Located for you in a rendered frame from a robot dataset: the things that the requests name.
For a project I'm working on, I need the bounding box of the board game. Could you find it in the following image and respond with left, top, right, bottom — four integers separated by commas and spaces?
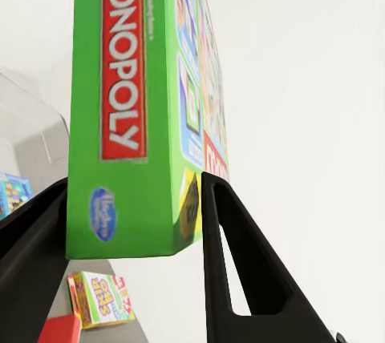
0, 172, 34, 220
65, 0, 230, 260
67, 272, 136, 329

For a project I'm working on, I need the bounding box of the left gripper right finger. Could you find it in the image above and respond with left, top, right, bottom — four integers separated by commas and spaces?
201, 171, 337, 343

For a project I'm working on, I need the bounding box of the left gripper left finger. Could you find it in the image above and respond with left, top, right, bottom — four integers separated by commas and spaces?
0, 177, 70, 343

